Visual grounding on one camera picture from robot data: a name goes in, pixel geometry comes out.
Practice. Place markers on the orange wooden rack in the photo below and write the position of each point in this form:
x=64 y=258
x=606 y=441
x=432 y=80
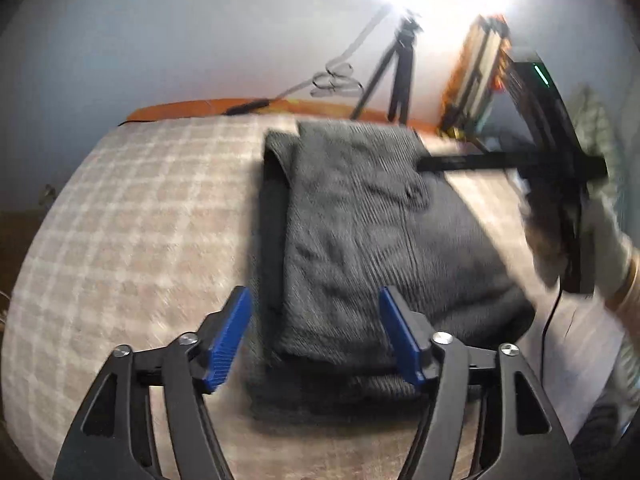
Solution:
x=475 y=75

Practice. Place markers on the beige plaid blanket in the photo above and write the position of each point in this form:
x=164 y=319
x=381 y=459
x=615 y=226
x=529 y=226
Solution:
x=140 y=240

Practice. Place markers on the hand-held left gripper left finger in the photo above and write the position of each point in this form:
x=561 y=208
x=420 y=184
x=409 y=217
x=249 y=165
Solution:
x=227 y=337

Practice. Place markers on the dark grey pants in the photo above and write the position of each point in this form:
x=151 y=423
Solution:
x=360 y=240

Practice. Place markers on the green plaid cloth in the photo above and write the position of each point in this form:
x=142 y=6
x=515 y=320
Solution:
x=597 y=120

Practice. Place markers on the person's right hand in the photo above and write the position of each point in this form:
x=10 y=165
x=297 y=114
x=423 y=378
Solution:
x=607 y=230

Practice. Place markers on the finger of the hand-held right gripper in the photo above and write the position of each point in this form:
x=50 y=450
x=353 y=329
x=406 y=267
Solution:
x=500 y=164

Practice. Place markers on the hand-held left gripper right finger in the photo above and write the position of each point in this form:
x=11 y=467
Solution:
x=400 y=335

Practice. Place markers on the orange bed frame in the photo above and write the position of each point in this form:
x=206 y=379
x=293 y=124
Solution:
x=200 y=108

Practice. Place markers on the black camera tripod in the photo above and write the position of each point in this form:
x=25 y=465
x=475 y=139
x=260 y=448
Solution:
x=397 y=72

